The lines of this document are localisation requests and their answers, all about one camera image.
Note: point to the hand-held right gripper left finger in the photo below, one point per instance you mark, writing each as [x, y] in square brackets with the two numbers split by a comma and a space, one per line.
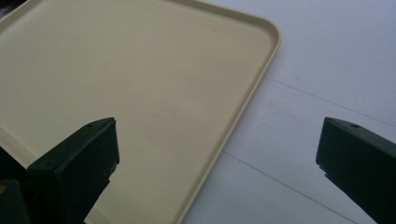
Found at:
[74, 168]

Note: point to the beige plastic tray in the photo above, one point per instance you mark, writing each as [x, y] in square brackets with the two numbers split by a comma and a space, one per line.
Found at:
[149, 77]

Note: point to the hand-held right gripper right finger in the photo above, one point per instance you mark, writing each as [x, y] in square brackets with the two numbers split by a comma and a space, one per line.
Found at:
[361, 161]

